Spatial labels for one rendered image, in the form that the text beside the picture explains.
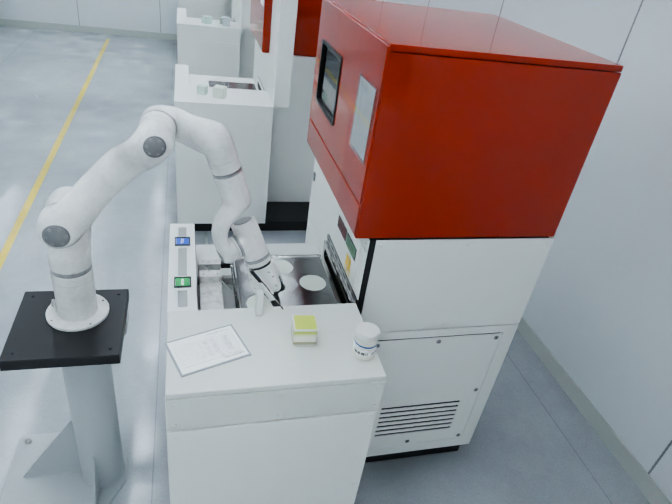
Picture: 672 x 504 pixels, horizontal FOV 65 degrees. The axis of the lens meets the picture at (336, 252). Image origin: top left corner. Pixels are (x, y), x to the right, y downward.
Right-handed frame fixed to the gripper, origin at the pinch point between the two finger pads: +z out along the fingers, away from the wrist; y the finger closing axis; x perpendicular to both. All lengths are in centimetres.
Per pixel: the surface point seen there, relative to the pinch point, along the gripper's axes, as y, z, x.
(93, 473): -83, 46, -34
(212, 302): -21.5, -4.9, -3.7
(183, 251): -34.8, -19.5, 11.0
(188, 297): -21.9, -13.9, -13.5
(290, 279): -0.9, 2.5, 17.9
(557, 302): 97, 105, 129
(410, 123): 58, -48, 8
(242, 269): -17.9, -5.4, 16.7
